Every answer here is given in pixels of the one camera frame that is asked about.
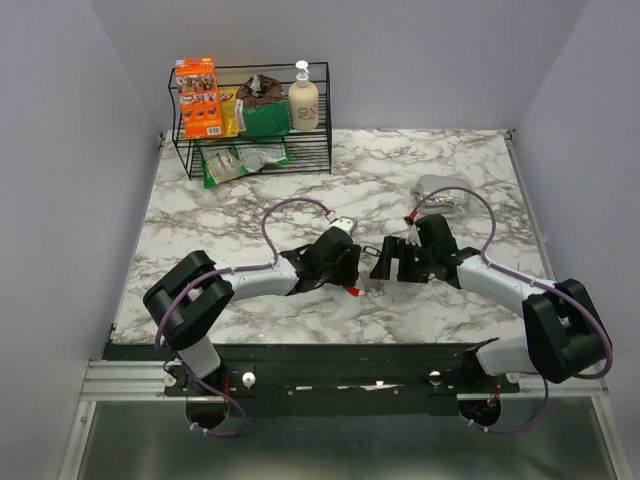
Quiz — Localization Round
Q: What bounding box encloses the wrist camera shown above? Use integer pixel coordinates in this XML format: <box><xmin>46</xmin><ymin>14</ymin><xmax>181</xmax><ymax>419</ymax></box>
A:
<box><xmin>406</xmin><ymin>224</ymin><xmax>422</xmax><ymax>247</ymax></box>
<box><xmin>331</xmin><ymin>216</ymin><xmax>357</xmax><ymax>235</ymax></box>

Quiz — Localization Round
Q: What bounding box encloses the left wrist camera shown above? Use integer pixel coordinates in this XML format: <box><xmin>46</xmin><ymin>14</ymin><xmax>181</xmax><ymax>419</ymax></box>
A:
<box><xmin>331</xmin><ymin>216</ymin><xmax>357</xmax><ymax>235</ymax></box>

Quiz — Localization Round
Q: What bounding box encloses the aluminium extrusion rail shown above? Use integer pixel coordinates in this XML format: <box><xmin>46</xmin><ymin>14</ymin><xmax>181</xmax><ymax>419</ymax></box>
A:
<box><xmin>80</xmin><ymin>361</ymin><xmax>609</xmax><ymax>402</ymax></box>

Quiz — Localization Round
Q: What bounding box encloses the brown green coffee bag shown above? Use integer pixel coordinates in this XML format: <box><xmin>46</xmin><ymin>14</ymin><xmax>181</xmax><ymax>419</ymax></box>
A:
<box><xmin>235</xmin><ymin>74</ymin><xmax>290</xmax><ymax>138</ymax></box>

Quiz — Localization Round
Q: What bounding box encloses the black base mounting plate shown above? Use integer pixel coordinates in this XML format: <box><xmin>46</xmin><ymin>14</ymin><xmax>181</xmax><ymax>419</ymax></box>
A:
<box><xmin>104</xmin><ymin>343</ymin><xmax>519</xmax><ymax>426</ymax></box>

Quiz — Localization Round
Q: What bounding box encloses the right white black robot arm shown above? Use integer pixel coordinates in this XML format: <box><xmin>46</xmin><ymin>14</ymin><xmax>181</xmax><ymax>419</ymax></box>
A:
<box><xmin>370</xmin><ymin>214</ymin><xmax>611</xmax><ymax>392</ymax></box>

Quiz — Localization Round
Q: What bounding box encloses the orange product box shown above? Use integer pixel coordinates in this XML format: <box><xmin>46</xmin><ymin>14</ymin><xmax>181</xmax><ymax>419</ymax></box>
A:
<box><xmin>174</xmin><ymin>57</ymin><xmax>224</xmax><ymax>140</ymax></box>

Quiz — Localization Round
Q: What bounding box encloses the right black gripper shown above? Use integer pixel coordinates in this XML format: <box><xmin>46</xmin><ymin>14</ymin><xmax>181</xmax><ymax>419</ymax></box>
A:
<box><xmin>369</xmin><ymin>235</ymin><xmax>436</xmax><ymax>284</ymax></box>

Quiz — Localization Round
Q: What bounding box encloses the white green pouch bag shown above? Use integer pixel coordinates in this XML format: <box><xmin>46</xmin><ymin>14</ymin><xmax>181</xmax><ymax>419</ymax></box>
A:
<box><xmin>237</xmin><ymin>143</ymin><xmax>290</xmax><ymax>174</ymax></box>

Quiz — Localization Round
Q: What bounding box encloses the red carabiner keyring with chain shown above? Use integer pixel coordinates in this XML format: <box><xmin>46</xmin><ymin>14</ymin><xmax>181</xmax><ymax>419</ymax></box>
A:
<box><xmin>344</xmin><ymin>243</ymin><xmax>386</xmax><ymax>297</ymax></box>

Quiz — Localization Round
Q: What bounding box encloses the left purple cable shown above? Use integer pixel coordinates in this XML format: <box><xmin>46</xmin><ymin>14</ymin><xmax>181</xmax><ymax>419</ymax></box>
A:
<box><xmin>153</xmin><ymin>198</ymin><xmax>337</xmax><ymax>437</ymax></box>

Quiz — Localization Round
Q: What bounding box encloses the yellow snack bag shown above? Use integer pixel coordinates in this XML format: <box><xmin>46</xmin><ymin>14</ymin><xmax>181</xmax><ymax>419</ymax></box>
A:
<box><xmin>218</xmin><ymin>88</ymin><xmax>239</xmax><ymax>138</ymax></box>

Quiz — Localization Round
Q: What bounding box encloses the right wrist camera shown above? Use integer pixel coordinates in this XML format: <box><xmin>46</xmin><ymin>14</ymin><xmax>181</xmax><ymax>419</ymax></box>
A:
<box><xmin>406</xmin><ymin>224</ymin><xmax>422</xmax><ymax>247</ymax></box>

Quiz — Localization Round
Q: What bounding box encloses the black wire shelf rack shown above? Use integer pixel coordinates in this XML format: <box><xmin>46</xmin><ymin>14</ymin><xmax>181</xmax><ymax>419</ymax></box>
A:
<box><xmin>168</xmin><ymin>57</ymin><xmax>333</xmax><ymax>188</ymax></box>

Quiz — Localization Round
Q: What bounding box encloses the cream soap pump bottle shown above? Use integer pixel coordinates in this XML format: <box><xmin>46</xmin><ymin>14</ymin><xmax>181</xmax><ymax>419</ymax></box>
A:
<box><xmin>288</xmin><ymin>60</ymin><xmax>319</xmax><ymax>132</ymax></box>

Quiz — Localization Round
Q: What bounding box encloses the green white snack bag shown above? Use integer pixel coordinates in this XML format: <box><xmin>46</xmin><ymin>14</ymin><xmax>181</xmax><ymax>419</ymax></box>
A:
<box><xmin>197</xmin><ymin>144</ymin><xmax>250</xmax><ymax>189</ymax></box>

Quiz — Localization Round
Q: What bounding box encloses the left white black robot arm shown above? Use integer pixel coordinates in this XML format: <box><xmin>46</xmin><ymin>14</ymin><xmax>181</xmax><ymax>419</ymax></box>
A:
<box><xmin>143</xmin><ymin>226</ymin><xmax>361</xmax><ymax>395</ymax></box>

